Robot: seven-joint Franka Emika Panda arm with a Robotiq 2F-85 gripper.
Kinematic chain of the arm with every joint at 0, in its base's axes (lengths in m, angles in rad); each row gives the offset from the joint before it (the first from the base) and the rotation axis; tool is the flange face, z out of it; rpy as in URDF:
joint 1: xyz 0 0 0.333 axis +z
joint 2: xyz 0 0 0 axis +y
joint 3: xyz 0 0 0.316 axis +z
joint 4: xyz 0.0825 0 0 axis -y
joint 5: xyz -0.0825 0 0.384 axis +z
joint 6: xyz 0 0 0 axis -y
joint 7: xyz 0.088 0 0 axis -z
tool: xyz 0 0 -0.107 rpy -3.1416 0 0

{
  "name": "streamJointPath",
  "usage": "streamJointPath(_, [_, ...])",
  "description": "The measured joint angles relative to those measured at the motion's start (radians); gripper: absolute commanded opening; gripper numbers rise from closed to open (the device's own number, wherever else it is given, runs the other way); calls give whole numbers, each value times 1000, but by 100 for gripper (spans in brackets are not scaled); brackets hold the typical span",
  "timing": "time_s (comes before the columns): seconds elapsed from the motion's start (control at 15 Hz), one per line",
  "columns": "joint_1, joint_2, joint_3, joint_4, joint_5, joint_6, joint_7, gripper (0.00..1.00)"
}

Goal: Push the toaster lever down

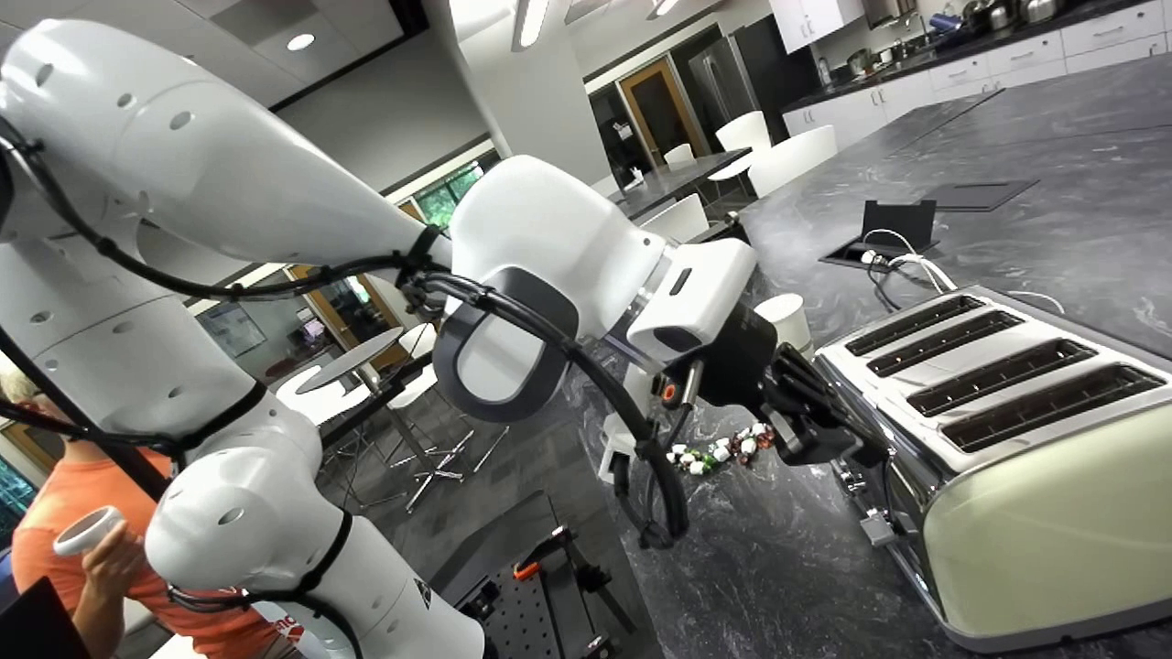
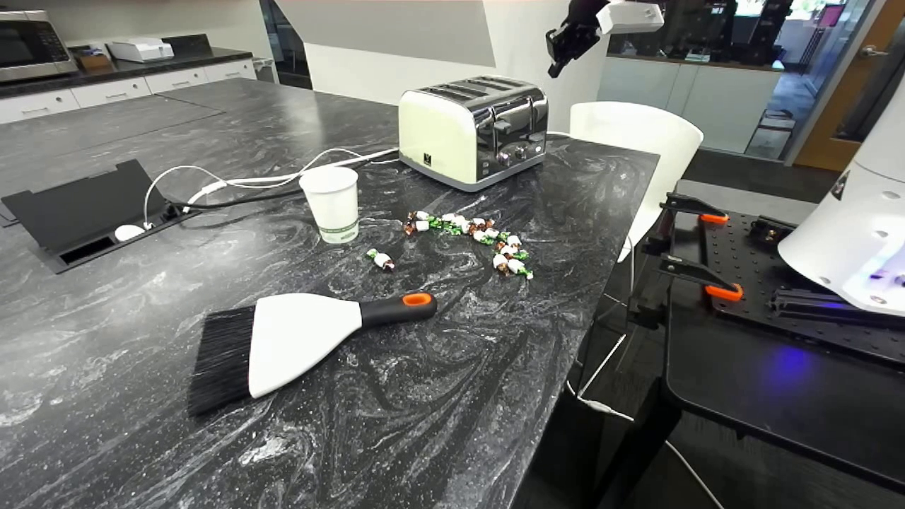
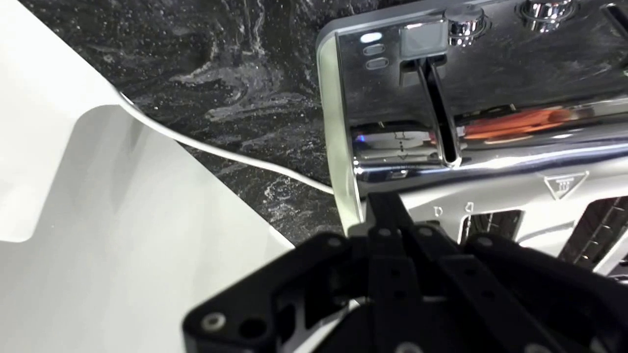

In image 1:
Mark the dark dining table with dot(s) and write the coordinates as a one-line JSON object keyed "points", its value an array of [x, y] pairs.
{"points": [[678, 178]]}

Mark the round grey table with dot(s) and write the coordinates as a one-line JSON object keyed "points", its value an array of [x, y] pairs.
{"points": [[352, 359]]}

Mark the white wall cabinet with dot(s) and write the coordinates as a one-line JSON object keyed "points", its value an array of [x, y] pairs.
{"points": [[810, 20]]}

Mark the cream four-slot toaster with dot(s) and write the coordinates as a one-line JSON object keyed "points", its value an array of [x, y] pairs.
{"points": [[1025, 476]]}

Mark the black socket cover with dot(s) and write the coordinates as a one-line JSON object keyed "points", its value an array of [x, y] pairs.
{"points": [[980, 195]]}

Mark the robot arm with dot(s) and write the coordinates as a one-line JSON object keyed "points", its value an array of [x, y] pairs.
{"points": [[229, 183]]}

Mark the row of white kitchen cabinets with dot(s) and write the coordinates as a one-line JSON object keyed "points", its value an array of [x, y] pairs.
{"points": [[961, 78]]}

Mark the black clamp with orange grip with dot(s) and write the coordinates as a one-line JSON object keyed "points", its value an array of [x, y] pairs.
{"points": [[549, 567]]}

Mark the row of white chairs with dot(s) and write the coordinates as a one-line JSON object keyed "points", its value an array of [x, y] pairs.
{"points": [[778, 156]]}

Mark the steel refrigerator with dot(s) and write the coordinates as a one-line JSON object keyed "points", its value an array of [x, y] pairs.
{"points": [[751, 78]]}

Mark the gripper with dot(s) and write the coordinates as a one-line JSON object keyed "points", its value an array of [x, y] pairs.
{"points": [[740, 361]]}

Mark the wooden door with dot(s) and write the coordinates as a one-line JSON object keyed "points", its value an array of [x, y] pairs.
{"points": [[661, 110]]}

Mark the framed picture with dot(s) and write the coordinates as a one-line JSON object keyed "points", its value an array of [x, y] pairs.
{"points": [[233, 329]]}

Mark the white cup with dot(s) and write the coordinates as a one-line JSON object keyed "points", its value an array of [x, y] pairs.
{"points": [[787, 318]]}

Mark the row of pots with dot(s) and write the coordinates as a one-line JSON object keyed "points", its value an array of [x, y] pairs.
{"points": [[1007, 13]]}

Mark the black pop-up socket box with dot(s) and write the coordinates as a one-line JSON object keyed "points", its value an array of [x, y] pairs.
{"points": [[893, 233]]}

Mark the white chair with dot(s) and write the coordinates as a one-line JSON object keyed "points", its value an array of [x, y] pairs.
{"points": [[678, 220], [679, 155]]}

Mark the window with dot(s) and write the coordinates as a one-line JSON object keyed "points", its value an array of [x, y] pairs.
{"points": [[447, 195]]}

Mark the person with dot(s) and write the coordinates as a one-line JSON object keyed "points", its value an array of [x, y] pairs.
{"points": [[73, 513]]}

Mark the hand controller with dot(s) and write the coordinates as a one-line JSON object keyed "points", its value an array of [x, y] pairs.
{"points": [[84, 531]]}

